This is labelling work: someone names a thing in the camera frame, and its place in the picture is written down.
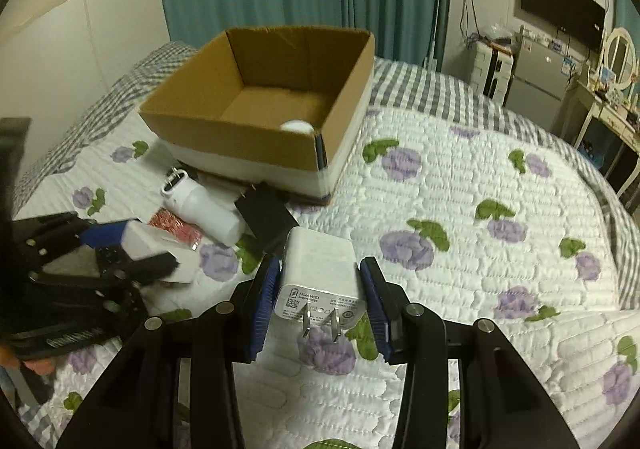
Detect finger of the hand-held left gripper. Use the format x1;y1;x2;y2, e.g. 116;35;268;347
100;250;182;287
10;211;132;260

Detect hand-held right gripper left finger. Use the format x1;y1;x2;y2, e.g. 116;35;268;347
55;256;281;449

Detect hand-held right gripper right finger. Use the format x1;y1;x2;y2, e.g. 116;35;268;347
357;256;583;449

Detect white rectangular block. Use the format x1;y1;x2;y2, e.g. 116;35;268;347
122;221;201;286

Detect white wall charger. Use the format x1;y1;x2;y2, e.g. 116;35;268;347
272;226;363;345

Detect cardboard box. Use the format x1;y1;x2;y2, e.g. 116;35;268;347
137;26;377;204

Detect person's left hand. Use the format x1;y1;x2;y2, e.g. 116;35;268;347
0;336;57;378

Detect red patterned packet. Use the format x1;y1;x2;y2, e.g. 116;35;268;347
149;209;203;251

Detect white bottle with clip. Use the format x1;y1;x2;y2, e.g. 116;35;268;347
160;168;247;245

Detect black power adapter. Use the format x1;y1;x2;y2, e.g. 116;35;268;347
234;183;300;257

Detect white floral quilt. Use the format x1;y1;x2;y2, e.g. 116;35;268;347
10;106;632;449

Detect white headboard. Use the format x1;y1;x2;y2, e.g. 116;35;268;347
0;0;172;170

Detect stack of white storage boxes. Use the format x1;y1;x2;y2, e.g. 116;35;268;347
467;40;516;104

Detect grey small fridge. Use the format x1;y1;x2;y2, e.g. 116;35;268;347
505;36;581;140

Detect white dressing table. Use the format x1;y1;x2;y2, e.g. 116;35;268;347
560;76;640;200

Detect white oval vanity mirror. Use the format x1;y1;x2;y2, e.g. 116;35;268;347
602;28;637;90

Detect black hanging cables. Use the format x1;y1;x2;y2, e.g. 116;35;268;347
460;0;482;48

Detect black wall television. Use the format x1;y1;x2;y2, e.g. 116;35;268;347
521;0;607;52

